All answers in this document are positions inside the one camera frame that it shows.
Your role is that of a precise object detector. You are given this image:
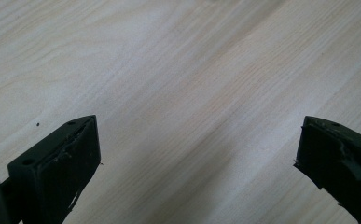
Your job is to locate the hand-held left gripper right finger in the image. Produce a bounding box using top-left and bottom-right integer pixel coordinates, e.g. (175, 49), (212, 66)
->
(293, 115), (361, 224)

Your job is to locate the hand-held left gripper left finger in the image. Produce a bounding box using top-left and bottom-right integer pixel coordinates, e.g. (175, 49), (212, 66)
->
(7, 114), (103, 224)

